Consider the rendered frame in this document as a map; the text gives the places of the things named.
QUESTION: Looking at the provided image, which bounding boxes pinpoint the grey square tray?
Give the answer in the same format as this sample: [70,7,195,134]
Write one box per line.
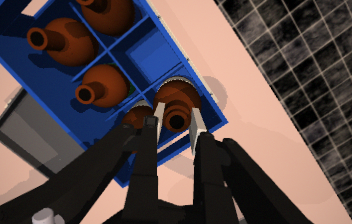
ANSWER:
[0,87,85,179]

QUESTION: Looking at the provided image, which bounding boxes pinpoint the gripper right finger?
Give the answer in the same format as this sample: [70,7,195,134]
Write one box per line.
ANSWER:
[188,107,314,224]

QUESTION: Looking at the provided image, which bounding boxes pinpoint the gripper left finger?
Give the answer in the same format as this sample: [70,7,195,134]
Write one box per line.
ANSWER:
[0,102,165,224]

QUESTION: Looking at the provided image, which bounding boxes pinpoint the blue divided crate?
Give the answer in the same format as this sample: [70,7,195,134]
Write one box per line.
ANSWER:
[0,0,215,151]

